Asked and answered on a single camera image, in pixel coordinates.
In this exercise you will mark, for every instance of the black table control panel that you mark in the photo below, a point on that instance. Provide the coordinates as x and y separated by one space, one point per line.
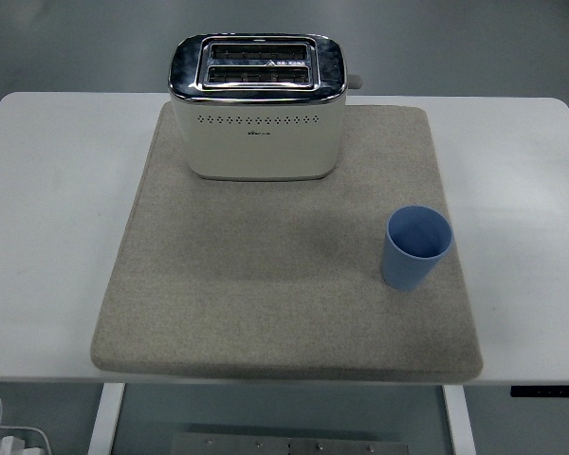
550 391

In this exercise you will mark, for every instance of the white power strip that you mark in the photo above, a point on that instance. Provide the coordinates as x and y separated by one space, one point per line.
9 444

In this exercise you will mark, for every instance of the cream and chrome toaster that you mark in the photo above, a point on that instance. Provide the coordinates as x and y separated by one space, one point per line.
261 151

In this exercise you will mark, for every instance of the beige fabric mat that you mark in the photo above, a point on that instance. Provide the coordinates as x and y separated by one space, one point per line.
265 284

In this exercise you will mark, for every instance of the white table leg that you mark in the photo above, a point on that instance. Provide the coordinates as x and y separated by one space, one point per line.
459 417
105 417

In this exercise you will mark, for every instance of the blue plastic cup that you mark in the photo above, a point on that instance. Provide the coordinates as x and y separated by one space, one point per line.
403 270

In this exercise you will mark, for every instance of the grey metal plate with screws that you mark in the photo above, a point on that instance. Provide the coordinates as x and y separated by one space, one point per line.
289 445

